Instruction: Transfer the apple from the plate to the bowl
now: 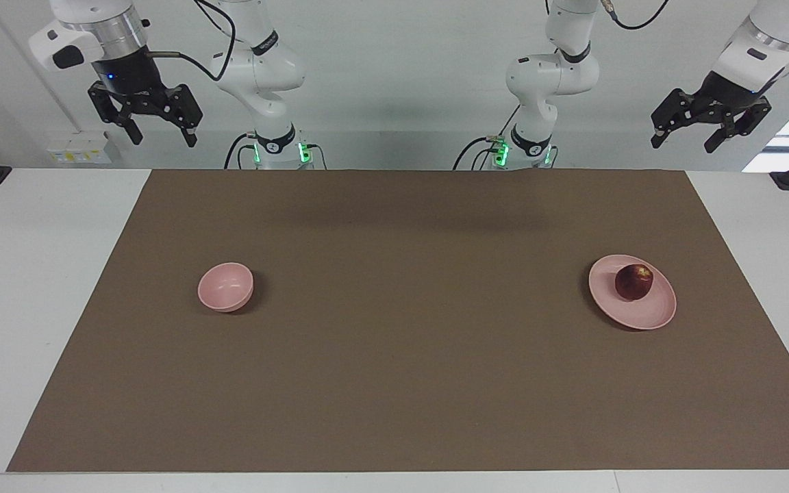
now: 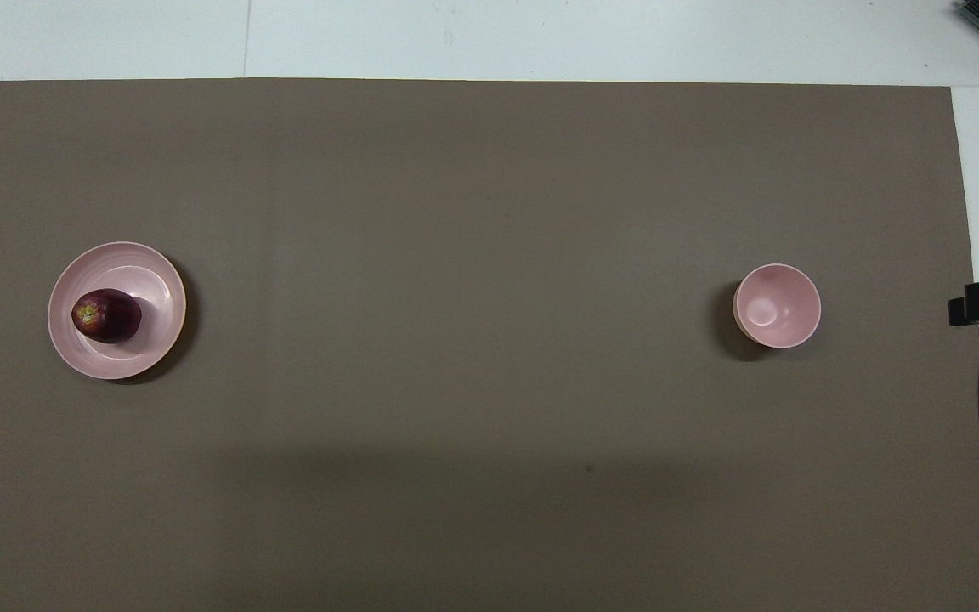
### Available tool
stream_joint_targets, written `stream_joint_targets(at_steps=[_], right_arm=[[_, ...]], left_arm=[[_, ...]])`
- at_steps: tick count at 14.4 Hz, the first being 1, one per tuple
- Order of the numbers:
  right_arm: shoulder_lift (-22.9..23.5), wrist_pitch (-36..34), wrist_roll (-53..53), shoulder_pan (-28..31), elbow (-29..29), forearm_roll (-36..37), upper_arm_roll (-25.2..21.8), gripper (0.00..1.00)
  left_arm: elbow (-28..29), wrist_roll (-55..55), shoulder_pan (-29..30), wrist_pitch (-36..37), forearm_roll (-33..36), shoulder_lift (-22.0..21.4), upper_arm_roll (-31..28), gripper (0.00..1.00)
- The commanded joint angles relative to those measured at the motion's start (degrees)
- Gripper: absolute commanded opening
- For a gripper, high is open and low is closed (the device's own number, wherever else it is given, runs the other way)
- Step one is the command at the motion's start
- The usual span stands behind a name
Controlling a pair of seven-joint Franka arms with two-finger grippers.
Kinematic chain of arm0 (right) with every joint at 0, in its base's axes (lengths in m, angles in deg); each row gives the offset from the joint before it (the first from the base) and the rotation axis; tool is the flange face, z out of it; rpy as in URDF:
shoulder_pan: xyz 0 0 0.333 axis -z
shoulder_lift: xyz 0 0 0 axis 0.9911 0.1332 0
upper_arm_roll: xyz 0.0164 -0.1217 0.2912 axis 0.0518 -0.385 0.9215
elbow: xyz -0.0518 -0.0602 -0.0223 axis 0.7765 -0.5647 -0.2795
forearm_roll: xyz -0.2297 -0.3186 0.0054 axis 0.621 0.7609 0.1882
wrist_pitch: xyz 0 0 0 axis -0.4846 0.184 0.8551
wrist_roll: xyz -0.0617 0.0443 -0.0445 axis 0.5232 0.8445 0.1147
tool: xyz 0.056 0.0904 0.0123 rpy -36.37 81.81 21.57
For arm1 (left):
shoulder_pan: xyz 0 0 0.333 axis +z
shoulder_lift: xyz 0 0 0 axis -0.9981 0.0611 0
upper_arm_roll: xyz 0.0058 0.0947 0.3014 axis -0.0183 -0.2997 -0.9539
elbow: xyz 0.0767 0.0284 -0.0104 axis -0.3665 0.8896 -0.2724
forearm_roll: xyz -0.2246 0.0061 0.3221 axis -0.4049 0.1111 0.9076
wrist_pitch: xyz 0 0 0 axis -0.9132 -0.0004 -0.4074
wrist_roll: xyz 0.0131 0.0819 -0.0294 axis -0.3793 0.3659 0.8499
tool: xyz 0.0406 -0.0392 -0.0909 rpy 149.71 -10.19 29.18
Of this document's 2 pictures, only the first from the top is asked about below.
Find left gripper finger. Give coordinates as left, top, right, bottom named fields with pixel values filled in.
left=651, top=89, right=701, bottom=150
left=704, top=101, right=773, bottom=153

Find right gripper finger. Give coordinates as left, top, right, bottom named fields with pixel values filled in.
left=164, top=83, right=204, bottom=149
left=87, top=80, right=144, bottom=147

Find dark red apple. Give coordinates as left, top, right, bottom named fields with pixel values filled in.
left=614, top=264, right=655, bottom=301

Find pink bowl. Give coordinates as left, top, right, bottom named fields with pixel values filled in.
left=197, top=262, right=255, bottom=314

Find pink plate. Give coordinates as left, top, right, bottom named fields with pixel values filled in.
left=588, top=254, right=677, bottom=331

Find brown table mat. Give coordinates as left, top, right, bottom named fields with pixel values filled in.
left=6, top=169, right=789, bottom=473

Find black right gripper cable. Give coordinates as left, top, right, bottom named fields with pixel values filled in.
left=145, top=0, right=236, bottom=81

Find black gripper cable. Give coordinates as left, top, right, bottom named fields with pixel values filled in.
left=599, top=0, right=789, bottom=74
left=145, top=0, right=236, bottom=81

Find white wall outlet box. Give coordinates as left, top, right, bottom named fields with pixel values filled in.
left=47, top=131, right=121, bottom=165

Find black right base cables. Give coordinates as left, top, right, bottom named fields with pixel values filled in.
left=223, top=133, right=328, bottom=170

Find black base cables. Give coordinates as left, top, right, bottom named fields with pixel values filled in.
left=453, top=103, right=522, bottom=170
left=223, top=133, right=328, bottom=170

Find white wall cable duct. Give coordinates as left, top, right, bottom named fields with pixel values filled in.
left=0, top=0, right=84, bottom=134

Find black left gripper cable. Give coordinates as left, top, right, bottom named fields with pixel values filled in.
left=599, top=0, right=789, bottom=74

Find black left base cables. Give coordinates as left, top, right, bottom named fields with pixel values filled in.
left=453, top=103, right=522, bottom=170

